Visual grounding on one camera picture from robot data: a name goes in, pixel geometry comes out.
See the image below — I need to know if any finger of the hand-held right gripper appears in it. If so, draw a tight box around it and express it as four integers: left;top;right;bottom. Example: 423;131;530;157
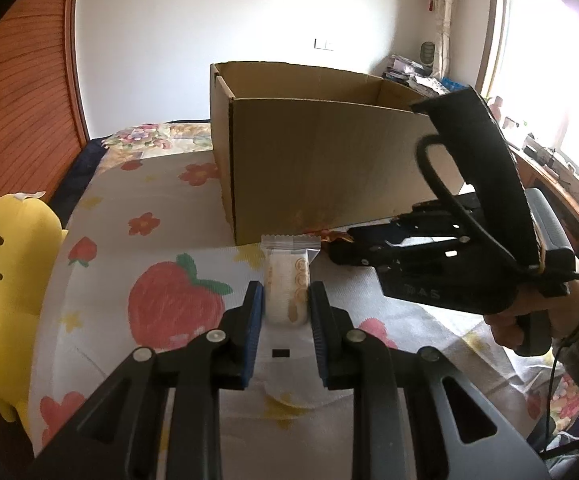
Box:
347;199;476;245
328;234;471;272

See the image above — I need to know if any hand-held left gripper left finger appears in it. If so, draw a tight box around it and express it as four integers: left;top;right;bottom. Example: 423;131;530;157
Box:
34;281;266;480

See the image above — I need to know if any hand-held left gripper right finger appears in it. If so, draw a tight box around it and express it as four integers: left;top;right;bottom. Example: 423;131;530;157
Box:
310;281;553;480

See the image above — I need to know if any orange snack packet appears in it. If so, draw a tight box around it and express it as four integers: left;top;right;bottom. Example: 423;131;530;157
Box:
319;230;354;249

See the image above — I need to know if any white snack packet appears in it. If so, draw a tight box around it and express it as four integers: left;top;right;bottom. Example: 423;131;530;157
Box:
261;233;322;329

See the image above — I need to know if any brown cardboard box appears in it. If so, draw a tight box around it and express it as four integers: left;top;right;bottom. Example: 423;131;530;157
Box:
209;61;466;246

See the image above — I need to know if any person's right hand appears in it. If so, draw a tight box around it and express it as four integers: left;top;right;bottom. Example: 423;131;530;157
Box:
483;277;579;352

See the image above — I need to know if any wooden cabinet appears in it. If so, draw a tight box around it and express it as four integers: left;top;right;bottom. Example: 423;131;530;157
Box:
509;135;579;243

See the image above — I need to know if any grey padded chair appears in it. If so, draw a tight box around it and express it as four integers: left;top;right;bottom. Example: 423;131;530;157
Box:
526;187;571;252

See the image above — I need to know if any pile of packets and papers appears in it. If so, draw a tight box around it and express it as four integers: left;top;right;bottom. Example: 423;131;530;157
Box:
381;54;453;99

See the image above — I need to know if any bright window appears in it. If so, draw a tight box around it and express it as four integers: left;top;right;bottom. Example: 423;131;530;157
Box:
474;0;579;173

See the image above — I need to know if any beige curtain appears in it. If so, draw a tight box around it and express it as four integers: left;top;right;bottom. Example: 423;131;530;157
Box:
428;0;464;82

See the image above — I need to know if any floral strawberry bed blanket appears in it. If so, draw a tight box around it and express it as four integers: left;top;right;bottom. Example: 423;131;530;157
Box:
33;122;579;480

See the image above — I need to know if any dark blue bedsheet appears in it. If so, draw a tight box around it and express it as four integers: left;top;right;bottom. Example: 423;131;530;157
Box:
48;135;111;222

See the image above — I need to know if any yellow plush toy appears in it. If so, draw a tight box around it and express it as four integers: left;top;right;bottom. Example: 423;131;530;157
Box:
0;191;71;422

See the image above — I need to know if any wooden slatted wardrobe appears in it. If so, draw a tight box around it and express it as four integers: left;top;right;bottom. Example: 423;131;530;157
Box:
0;0;91;242

